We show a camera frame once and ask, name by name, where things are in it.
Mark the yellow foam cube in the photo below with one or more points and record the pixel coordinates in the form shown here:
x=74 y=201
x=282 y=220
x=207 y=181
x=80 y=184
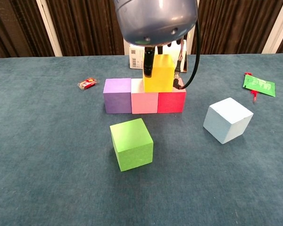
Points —
x=161 y=77

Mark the light blue foam cube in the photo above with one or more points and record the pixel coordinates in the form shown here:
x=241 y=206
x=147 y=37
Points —
x=224 y=122

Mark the pink foam cube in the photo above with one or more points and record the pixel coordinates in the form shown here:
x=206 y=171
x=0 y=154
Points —
x=144 y=103

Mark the small red ribbon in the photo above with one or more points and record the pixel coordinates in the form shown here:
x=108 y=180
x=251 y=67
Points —
x=254 y=95

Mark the red foam cube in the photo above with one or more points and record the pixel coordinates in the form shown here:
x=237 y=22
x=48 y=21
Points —
x=172 y=102

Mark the green foam cube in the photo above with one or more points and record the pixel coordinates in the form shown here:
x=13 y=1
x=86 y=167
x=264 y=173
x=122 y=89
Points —
x=132 y=150

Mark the green sachet packet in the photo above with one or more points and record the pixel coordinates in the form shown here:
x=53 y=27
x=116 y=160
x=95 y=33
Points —
x=259 y=86

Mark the purple foam cube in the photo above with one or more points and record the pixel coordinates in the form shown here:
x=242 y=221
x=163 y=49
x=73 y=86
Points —
x=118 y=101

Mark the white cardboard box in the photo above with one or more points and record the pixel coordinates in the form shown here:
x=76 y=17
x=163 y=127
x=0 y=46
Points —
x=135 y=56

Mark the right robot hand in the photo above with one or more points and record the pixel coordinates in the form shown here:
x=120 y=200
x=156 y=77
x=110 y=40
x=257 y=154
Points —
x=148 y=63

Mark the red candy wrapper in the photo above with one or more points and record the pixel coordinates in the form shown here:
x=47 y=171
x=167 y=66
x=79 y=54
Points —
x=87 y=84

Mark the white frame post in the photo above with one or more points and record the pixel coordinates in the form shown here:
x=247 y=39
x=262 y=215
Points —
x=126 y=47
x=191 y=40
x=49 y=28
x=277 y=26

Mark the teal felt table cover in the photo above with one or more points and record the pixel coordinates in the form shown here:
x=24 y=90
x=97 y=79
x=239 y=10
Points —
x=37 y=164

